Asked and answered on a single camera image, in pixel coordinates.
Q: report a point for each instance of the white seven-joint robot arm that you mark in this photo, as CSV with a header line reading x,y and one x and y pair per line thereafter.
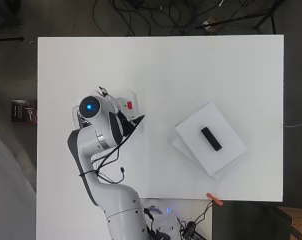
x,y
114,200

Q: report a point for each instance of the black block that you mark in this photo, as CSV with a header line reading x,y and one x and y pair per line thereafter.
x,y
211,138

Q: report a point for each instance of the orange clamp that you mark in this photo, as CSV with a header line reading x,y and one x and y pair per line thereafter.
x,y
214,199

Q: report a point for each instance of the brown cardboard piece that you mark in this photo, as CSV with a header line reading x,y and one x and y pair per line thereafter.
x,y
211,25

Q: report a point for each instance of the black tripod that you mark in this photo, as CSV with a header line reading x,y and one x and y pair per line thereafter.
x,y
231,22

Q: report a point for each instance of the dark red box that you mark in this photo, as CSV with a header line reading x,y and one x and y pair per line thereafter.
x,y
22,111

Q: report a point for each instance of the wooden box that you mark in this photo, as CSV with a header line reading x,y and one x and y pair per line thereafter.
x,y
296,221

